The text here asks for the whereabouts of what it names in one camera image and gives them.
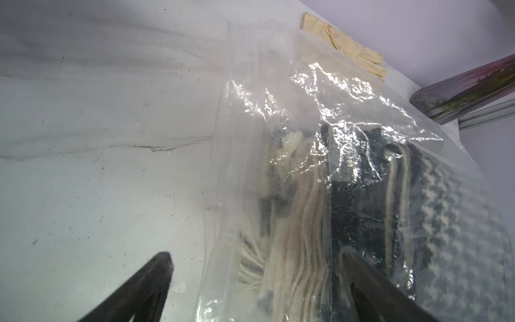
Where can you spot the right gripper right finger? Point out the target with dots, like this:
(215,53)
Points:
(372,296)

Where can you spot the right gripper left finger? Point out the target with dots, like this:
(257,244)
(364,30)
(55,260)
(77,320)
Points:
(140,298)

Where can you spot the black white houndstooth scarf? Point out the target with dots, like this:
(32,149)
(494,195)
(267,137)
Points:
(430,229)

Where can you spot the clear plastic vacuum bag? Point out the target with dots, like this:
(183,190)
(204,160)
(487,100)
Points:
(280,80)

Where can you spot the purple glass vase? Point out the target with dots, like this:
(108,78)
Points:
(454,97)

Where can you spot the beige leather gloves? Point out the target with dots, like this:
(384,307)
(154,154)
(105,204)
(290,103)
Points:
(369,59)

